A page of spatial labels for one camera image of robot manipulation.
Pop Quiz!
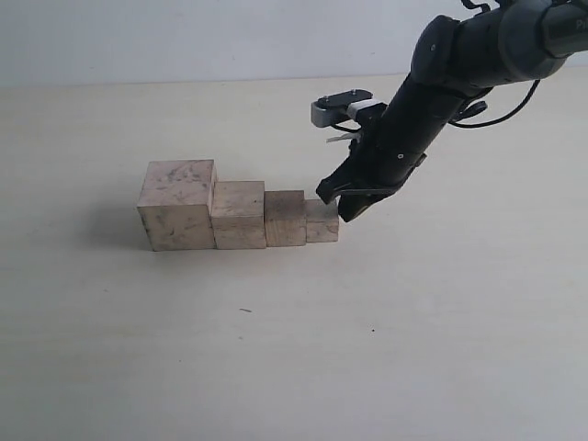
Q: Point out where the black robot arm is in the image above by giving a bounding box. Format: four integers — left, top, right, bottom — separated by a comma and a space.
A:
311, 1, 587, 222

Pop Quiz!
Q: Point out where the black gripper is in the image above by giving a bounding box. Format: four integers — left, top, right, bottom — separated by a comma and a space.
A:
316, 103, 427, 222

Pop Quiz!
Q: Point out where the second largest wooden cube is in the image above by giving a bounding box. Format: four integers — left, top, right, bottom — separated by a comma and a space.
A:
211, 181, 266, 250

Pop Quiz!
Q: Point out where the black cable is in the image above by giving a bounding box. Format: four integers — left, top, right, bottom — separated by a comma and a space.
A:
447, 80, 541, 130

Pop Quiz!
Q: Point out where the smallest wooden cube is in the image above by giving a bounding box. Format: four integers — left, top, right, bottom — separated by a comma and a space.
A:
305, 199, 339, 243

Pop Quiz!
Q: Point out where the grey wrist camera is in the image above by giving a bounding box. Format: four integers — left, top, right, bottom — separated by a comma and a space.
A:
311, 89, 387, 128

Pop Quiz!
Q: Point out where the third largest wooden cube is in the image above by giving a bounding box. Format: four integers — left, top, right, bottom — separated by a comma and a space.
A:
264, 190, 307, 247

